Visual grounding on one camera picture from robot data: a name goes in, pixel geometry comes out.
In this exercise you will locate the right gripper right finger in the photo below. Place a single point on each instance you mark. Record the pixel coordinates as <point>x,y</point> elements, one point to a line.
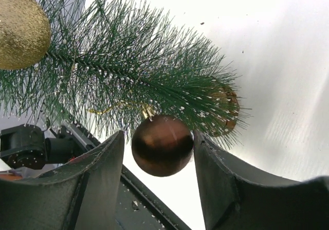
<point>236,195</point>

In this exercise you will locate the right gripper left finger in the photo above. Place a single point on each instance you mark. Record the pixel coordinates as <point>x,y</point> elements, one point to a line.
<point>37,203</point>

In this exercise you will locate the brown bauble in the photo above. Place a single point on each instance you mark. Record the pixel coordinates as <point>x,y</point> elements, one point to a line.
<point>161,143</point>

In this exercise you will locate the small green christmas tree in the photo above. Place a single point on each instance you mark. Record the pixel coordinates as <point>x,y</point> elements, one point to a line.
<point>123,50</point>

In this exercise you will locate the gold bauble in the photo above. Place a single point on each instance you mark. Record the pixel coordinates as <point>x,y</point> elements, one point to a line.
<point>25,34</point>

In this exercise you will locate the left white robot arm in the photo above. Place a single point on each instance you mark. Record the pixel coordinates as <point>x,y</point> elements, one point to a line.
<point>27,146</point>

